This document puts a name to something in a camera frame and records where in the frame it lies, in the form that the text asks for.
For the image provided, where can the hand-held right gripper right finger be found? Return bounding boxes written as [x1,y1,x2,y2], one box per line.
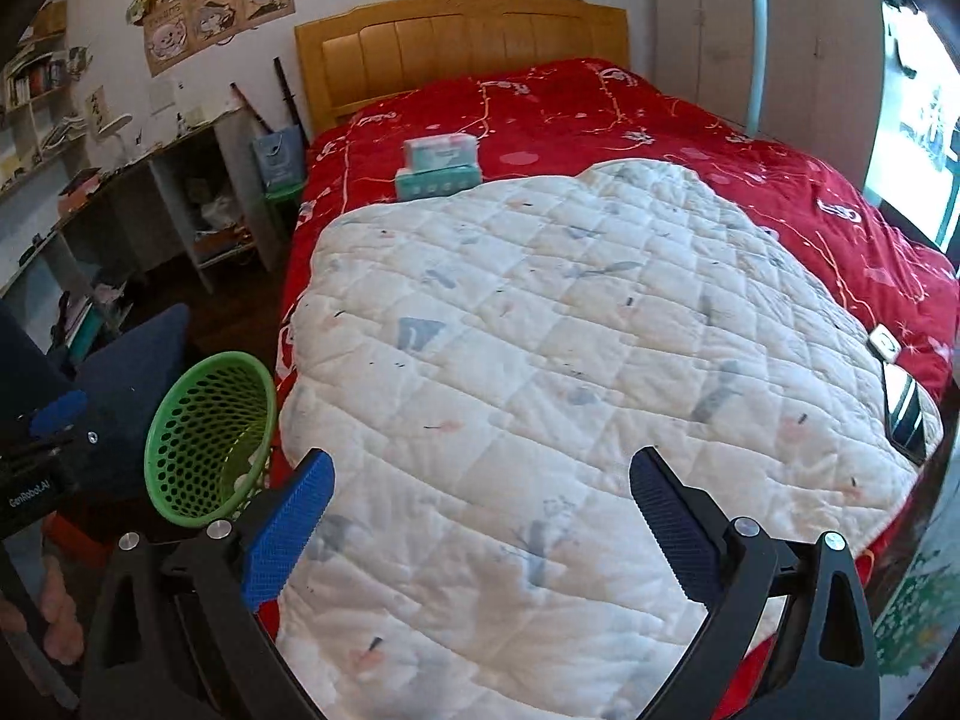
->
[628,446,880,720]

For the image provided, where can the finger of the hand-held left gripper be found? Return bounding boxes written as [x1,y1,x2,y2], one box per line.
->
[28,390,89,437]

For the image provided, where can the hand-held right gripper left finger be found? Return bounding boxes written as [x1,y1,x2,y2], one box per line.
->
[79,448,336,720]

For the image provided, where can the green plastic mesh basket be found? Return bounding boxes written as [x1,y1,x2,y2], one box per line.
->
[144,352,277,527]

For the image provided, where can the person's left hand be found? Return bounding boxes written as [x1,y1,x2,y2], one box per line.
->
[37,566,85,665]

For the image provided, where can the orange red cloth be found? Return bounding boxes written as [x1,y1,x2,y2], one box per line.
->
[45,514,113,571]

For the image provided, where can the row of books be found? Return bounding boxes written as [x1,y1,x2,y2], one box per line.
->
[49,289,128,372]

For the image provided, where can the white quilted blanket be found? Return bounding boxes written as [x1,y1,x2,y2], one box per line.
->
[274,159,944,700]

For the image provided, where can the clear plastic bag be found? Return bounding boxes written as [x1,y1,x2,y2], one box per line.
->
[196,199,245,233]

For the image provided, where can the white desk with shelves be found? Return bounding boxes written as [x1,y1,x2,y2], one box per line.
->
[0,105,282,301]

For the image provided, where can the green printed mat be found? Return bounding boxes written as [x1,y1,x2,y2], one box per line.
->
[874,540,960,680]

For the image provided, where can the black smartphone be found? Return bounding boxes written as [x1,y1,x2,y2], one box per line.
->
[881,364,944,466]

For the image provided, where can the white desk lamp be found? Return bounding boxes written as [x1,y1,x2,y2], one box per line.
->
[90,112,134,166]

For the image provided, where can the green plastic stool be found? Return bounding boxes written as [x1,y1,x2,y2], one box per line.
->
[262,184,307,241]

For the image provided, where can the blue paper bag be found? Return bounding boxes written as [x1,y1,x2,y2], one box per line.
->
[251,127,307,192]

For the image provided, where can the teal tissue pack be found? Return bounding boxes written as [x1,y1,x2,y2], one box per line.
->
[394,163,482,202]

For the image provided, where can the dark long stick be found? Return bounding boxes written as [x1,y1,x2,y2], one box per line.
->
[274,56,308,147]

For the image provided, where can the white tissue pack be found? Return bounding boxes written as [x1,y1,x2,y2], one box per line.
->
[403,133,479,170]

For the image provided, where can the red printed bedspread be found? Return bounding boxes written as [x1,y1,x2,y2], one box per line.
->
[274,56,960,720]

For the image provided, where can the window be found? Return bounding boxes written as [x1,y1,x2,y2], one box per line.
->
[862,0,960,263]

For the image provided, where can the wooden bed headboard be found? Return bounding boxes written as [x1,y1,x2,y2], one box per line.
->
[294,0,631,137]

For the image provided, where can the white wardrobe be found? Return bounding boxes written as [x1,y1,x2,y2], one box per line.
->
[652,0,886,143]

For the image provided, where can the white wall bookshelf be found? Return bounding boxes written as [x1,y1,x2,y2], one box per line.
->
[0,0,87,188]

